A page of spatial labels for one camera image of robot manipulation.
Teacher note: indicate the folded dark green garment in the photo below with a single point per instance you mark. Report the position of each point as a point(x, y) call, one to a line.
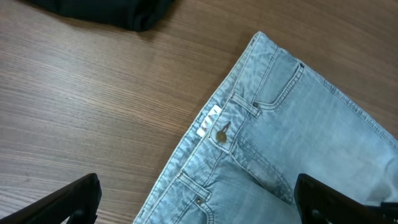
point(133, 15)

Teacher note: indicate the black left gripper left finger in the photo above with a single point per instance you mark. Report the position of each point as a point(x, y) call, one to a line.
point(75, 203)

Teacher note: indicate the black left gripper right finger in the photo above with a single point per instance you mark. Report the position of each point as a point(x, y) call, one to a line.
point(318, 203)

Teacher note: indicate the light blue denim shorts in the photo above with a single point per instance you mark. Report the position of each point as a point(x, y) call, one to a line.
point(271, 119)

